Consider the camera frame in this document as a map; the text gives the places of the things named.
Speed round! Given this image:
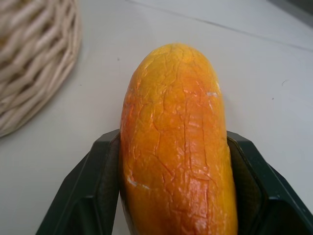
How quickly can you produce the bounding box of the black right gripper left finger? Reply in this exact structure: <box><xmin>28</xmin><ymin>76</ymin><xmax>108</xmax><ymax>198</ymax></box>
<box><xmin>35</xmin><ymin>129</ymin><xmax>122</xmax><ymax>235</ymax></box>

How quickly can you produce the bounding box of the orange yellow mango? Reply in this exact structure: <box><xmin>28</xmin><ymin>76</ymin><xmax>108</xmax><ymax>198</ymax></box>
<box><xmin>118</xmin><ymin>43</ymin><xmax>239</xmax><ymax>235</ymax></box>

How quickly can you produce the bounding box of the beige wicker basket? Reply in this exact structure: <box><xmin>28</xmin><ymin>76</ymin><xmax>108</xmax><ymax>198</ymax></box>
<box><xmin>0</xmin><ymin>0</ymin><xmax>83</xmax><ymax>138</ymax></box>

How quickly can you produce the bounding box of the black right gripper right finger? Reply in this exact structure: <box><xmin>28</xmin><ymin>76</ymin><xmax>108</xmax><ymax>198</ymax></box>
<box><xmin>226</xmin><ymin>130</ymin><xmax>313</xmax><ymax>235</ymax></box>

